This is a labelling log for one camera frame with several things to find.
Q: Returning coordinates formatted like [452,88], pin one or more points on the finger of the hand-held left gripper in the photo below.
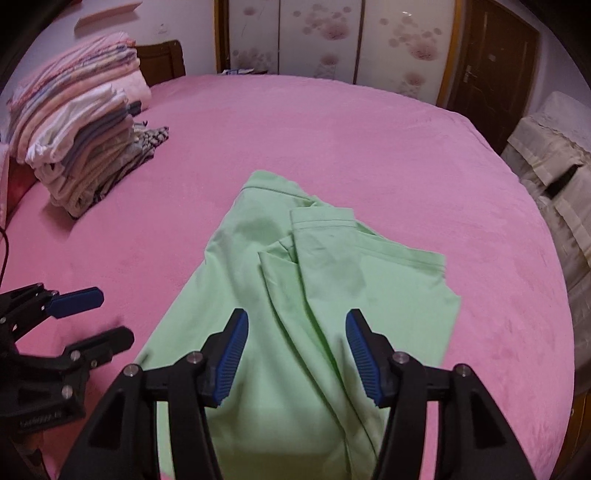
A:
[106,344]
[78,301]

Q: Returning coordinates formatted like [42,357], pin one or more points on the brown wooden door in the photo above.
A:
[494,64]

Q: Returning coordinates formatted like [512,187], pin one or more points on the pink bed blanket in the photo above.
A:
[346,138]

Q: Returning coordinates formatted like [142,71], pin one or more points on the light green t-shirt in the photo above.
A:
[258,277]

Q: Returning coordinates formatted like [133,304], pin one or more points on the pink wall shelf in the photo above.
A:
[108,14]

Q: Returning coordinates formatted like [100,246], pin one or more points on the floral wardrobe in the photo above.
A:
[337,37]

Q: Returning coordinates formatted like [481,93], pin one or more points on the red pillow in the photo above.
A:
[21,184]

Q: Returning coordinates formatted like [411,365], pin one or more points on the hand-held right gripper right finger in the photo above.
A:
[362,364]

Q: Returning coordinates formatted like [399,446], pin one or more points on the cream covered chair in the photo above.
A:
[549,152]

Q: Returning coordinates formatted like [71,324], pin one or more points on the stack of folded striped blankets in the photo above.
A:
[78,69]

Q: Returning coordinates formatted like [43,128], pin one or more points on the stack of folded clothes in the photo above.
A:
[87,157]

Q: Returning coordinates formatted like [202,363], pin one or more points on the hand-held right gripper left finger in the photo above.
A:
[228,364]

